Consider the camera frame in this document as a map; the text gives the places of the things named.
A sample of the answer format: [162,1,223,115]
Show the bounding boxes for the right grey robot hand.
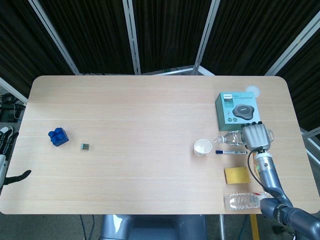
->
[241,121,273,151]

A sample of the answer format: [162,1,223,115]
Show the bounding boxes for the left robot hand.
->
[0,126,32,188]

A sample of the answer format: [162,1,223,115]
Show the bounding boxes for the clear green-label water bottle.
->
[212,129,275,147]

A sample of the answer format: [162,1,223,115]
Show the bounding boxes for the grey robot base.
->
[99,214,208,240]

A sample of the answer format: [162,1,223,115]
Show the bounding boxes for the white flower-print paper cup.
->
[192,138,213,157]

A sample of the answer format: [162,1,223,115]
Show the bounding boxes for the blue-capped whiteboard marker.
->
[215,149,248,155]

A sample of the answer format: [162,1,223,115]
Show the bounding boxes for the teal speaker product box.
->
[214,91,262,132]

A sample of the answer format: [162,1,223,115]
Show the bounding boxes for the yellow sponge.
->
[224,166,252,185]

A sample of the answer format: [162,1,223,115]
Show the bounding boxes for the white round plastic lid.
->
[244,84,261,95]

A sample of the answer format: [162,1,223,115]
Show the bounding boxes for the black electronics box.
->
[0,103,22,123]

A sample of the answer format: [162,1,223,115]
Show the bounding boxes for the blue toy building brick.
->
[47,127,70,148]

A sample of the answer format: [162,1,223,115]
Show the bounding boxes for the crushed clear plastic bottle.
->
[223,191,267,211]

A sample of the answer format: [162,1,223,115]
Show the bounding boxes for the metal table leg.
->
[219,214,225,240]

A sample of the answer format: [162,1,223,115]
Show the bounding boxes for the white partition base bar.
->
[139,65,216,76]

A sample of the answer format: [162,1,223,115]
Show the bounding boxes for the dark pleated curtain panel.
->
[201,0,320,76]
[131,0,213,75]
[39,0,136,75]
[0,0,76,93]

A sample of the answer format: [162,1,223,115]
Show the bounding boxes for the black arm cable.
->
[246,147,272,194]

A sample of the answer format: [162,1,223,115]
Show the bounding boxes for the white partition frame post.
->
[299,126,320,161]
[192,0,221,75]
[28,0,81,75]
[121,0,141,75]
[0,76,28,104]
[264,11,320,76]

